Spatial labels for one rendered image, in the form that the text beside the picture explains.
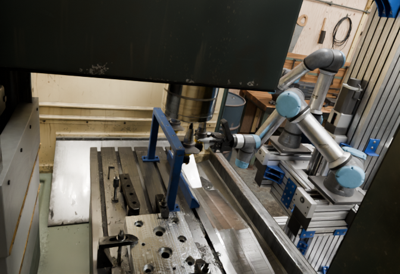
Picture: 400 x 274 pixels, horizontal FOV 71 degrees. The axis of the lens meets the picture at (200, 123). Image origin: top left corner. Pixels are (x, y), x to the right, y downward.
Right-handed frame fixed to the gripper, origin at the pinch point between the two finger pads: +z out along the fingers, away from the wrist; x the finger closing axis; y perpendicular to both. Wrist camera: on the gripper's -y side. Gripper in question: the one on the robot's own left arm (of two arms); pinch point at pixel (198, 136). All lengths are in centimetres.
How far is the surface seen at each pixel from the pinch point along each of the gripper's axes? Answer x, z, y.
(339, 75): 194, -294, -11
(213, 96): -47, 20, -35
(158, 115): 16.8, 16.6, -2.9
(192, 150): -17.5, 9.4, -1.5
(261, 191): 101, -138, 115
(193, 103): -48, 26, -33
